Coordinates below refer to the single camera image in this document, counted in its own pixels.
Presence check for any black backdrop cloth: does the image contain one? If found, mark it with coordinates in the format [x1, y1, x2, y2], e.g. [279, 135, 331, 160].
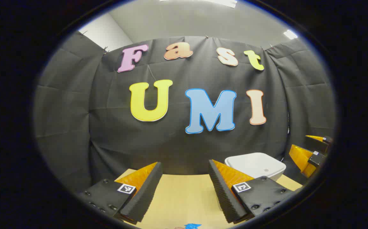
[33, 31, 335, 194]

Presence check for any white desktop garbage bin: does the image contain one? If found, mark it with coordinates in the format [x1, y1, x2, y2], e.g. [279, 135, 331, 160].
[224, 152, 287, 182]

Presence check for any wooden desktop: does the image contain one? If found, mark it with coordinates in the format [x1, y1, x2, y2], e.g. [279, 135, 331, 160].
[114, 169, 303, 229]

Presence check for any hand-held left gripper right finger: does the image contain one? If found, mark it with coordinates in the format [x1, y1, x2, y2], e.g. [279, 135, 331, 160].
[208, 159, 302, 224]

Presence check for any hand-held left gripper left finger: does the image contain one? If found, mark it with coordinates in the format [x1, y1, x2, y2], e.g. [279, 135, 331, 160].
[78, 162, 163, 225]

